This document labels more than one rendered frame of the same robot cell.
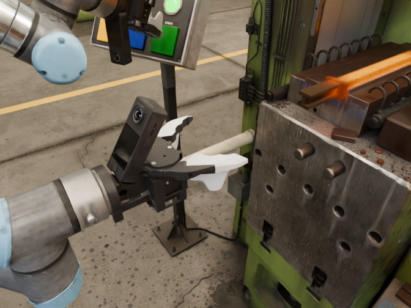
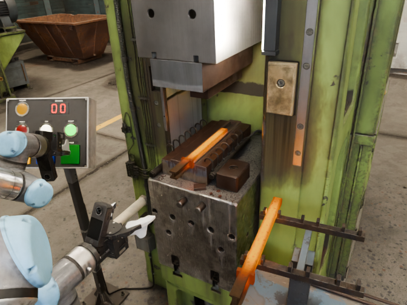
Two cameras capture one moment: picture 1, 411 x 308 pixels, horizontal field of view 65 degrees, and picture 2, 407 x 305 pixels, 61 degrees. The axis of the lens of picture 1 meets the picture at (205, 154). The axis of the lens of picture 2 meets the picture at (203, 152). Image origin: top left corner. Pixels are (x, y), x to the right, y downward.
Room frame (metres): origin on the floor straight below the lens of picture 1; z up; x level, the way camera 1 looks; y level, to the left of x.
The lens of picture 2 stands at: (-0.41, 0.13, 1.62)
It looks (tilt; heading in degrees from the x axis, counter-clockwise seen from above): 28 degrees down; 336
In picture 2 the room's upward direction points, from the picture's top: 3 degrees counter-clockwise
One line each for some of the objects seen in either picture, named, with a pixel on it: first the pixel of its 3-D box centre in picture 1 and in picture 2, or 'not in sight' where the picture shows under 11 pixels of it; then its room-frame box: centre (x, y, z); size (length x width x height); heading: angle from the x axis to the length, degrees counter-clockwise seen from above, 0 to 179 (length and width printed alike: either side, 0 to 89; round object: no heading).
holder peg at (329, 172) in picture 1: (333, 170); (200, 207); (0.50, -0.26, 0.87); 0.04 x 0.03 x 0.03; 125
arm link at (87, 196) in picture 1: (87, 198); (81, 262); (0.31, 0.16, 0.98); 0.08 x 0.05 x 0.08; 35
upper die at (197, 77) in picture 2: not in sight; (206, 60); (0.75, -0.43, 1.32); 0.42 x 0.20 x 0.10; 125
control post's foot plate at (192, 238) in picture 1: (178, 227); (102, 295); (1.04, 0.13, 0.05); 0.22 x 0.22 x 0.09; 35
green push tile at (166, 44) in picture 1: (165, 40); (71, 154); (0.88, 0.11, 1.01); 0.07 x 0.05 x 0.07; 60
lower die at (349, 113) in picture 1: (378, 76); (209, 146); (0.75, -0.43, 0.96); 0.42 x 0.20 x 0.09; 125
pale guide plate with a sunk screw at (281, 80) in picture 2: not in sight; (281, 88); (0.45, -0.55, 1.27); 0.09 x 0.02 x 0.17; 35
